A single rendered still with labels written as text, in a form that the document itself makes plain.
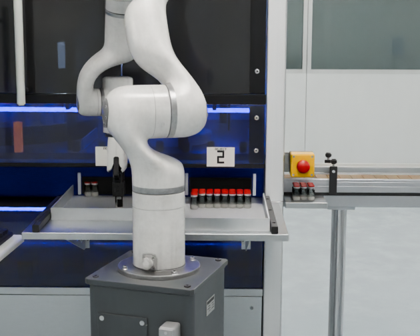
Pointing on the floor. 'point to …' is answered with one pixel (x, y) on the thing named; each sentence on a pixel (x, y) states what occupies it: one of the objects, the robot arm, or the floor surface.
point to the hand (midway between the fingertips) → (119, 188)
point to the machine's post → (274, 158)
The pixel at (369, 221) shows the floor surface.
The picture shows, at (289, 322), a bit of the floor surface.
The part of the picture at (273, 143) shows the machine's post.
